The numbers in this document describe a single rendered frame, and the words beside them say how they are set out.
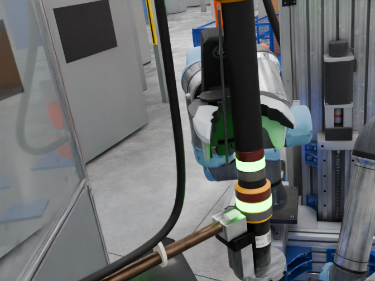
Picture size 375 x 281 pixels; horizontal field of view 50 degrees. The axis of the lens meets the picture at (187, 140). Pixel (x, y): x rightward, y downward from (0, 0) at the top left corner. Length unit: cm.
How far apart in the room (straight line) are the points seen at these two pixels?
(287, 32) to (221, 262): 157
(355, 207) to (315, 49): 60
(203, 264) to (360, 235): 195
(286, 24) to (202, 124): 185
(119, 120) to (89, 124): 54
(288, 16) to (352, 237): 147
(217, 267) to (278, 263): 229
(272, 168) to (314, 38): 45
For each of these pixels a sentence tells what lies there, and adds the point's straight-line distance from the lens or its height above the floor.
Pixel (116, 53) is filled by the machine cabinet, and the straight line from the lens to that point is 506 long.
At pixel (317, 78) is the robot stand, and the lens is 144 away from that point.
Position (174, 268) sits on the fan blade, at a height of 141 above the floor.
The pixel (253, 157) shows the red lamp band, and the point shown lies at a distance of 46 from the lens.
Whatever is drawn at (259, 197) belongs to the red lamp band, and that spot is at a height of 157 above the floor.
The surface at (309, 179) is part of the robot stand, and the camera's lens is 159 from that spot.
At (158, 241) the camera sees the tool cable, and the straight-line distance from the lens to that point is 44.
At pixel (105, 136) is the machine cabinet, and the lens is 489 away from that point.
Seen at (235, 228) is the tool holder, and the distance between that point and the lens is 48.
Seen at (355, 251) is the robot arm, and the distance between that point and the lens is 104.
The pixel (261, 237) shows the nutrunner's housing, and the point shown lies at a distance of 51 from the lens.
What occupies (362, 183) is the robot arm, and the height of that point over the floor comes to 133.
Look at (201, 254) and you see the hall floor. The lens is 296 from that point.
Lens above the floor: 182
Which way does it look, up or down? 22 degrees down
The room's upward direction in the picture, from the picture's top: 8 degrees counter-clockwise
